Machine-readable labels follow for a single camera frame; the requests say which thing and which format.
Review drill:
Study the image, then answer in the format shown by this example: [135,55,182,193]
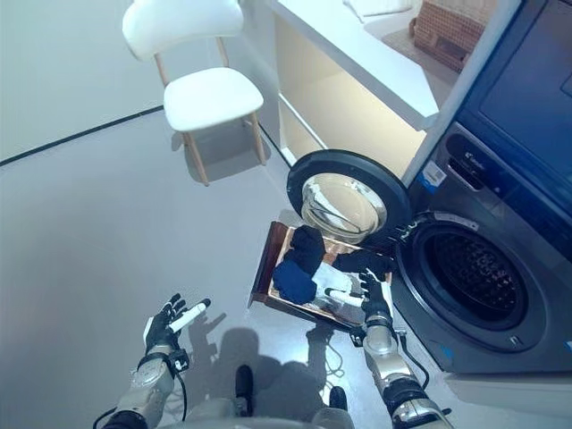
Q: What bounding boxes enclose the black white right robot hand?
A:
[328,267,391,321]

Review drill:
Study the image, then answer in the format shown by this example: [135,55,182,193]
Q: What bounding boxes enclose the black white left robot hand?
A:
[143,293,211,358]

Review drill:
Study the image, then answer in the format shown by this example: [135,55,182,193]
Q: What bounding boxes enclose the white garment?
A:
[307,263,363,309]

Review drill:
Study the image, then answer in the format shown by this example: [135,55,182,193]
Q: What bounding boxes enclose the round glass washing machine door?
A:
[288,149,410,245]

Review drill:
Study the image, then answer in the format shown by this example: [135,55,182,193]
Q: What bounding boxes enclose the grey front-load washing machine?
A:
[392,122,572,374]

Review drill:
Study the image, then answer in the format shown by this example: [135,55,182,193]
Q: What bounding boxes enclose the brown wicker laundry tray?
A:
[266,231,394,327]

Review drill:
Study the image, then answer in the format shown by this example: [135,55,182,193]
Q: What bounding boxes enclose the navy blue garment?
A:
[272,258,316,305]

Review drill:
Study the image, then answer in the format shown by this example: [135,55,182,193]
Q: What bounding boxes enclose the grey robot torso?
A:
[178,397,394,429]

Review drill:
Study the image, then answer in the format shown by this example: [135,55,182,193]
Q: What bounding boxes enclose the dark wooden stool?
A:
[248,221,363,334]

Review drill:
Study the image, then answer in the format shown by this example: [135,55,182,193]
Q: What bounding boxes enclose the white upright cabinet panel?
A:
[400,0,549,187]

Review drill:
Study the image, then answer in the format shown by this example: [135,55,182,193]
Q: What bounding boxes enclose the white chair wooden legs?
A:
[122,0,265,187]

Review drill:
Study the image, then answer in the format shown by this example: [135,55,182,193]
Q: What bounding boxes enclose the white counter cabinet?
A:
[263,0,442,180]

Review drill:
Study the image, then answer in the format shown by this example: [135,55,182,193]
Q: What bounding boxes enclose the dark stacked dryer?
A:
[450,0,572,211]

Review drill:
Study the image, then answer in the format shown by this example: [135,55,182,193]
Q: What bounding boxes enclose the white folded towel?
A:
[342,0,415,19]

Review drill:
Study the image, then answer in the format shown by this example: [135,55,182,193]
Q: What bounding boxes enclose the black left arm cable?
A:
[172,368,188,419]

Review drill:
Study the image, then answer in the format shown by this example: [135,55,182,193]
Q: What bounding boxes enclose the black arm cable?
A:
[397,330,431,390]
[172,368,188,419]

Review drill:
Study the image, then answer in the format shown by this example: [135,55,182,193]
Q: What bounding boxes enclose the thin grey floor cable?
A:
[319,328,348,379]

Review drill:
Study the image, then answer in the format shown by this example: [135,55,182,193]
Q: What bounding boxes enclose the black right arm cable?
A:
[397,330,431,390]

